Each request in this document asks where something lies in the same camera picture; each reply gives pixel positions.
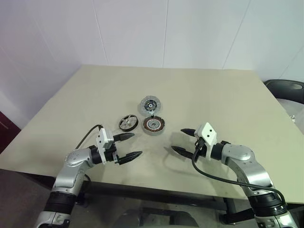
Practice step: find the dark red cabinet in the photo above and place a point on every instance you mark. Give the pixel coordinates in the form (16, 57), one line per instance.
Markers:
(8, 128)

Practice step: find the black folding chair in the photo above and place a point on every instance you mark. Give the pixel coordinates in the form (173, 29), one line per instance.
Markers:
(285, 88)

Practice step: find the black table frame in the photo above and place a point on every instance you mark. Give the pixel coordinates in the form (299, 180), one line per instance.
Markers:
(154, 197)

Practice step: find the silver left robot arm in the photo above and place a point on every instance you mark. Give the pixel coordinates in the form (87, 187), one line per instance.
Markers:
(71, 171)

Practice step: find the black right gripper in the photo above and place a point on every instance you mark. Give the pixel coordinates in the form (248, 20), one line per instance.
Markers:
(200, 150)

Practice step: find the dark grey rounded shape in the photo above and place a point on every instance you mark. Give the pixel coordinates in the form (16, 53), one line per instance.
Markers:
(183, 221)

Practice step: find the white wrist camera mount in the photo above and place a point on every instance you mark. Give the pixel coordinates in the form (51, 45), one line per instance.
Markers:
(101, 140)
(209, 133)

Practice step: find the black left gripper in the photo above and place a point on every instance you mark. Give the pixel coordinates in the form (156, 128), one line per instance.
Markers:
(111, 152)

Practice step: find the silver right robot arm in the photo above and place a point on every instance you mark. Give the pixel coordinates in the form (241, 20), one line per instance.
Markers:
(247, 164)

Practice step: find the black flat bar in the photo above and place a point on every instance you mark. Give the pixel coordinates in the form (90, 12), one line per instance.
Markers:
(164, 211)

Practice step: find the grey motor cover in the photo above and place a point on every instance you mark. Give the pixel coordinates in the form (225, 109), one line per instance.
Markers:
(150, 104)

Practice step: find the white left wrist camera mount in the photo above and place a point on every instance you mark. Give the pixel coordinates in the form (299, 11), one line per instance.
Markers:
(101, 140)

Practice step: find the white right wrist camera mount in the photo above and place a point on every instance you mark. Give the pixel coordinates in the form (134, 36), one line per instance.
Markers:
(209, 133)

